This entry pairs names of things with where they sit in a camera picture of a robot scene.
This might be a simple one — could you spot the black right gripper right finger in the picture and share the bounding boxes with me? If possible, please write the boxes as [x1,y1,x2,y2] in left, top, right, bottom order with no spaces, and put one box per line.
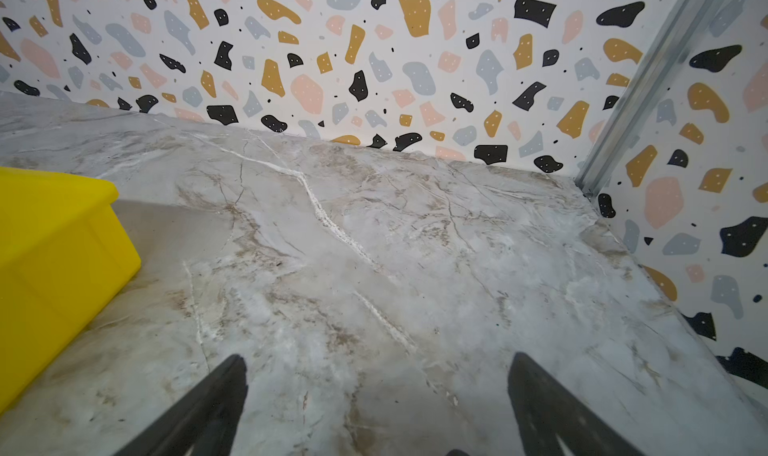
[507,352,640,455]

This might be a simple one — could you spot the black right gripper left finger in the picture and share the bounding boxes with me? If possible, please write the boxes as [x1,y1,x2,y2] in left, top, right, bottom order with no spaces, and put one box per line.
[117,354,248,455]

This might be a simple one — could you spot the yellow plastic bin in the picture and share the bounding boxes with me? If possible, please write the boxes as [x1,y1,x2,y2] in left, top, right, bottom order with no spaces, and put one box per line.
[1,167,141,409]

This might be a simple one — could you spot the aluminium corner post right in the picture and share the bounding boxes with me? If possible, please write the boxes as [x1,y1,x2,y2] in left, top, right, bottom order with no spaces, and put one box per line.
[575,0,722,200]

